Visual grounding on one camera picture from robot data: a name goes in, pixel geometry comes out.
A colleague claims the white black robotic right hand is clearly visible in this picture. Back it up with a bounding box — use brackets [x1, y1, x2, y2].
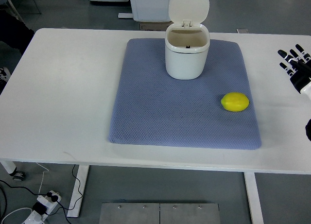
[277, 44, 311, 94]

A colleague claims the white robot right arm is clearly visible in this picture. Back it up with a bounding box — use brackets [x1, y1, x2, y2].
[301, 84, 311, 141]

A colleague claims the black white sneaker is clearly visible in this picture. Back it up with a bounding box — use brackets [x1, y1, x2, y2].
[0, 67, 11, 88]

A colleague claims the black power cable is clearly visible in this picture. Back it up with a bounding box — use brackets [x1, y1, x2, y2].
[0, 164, 84, 224]

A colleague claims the white cabinet in background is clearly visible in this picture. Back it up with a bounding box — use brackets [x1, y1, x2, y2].
[118, 0, 171, 22]

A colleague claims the white left table leg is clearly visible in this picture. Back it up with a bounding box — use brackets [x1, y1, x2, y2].
[67, 165, 89, 218]

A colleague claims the white thin cable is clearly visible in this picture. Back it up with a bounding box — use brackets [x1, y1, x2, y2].
[36, 162, 50, 195]

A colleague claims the white trash can open lid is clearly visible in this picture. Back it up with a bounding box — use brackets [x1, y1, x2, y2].
[165, 0, 210, 80]

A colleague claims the white power strip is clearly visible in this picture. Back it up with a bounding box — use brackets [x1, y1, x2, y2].
[23, 190, 62, 224]

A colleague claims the white right table leg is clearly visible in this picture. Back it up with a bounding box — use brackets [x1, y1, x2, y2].
[243, 172, 264, 224]

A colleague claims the cardboard box behind table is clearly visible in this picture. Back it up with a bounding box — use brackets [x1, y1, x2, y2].
[139, 21, 172, 31]

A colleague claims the grey metal base plate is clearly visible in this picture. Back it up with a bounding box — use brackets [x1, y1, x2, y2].
[99, 203, 221, 224]

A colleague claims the white table leg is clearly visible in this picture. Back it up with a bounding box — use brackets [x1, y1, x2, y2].
[67, 165, 89, 218]
[243, 172, 264, 224]

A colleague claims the white caster wheel leg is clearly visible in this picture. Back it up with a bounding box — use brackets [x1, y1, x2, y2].
[0, 160, 26, 181]

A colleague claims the blue textured mat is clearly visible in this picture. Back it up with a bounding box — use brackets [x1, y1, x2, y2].
[108, 38, 261, 150]

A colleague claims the black clothed person at left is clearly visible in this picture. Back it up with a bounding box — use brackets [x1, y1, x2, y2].
[0, 10, 35, 54]

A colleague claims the yellow lemon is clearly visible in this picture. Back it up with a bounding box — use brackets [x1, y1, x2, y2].
[221, 92, 250, 112]

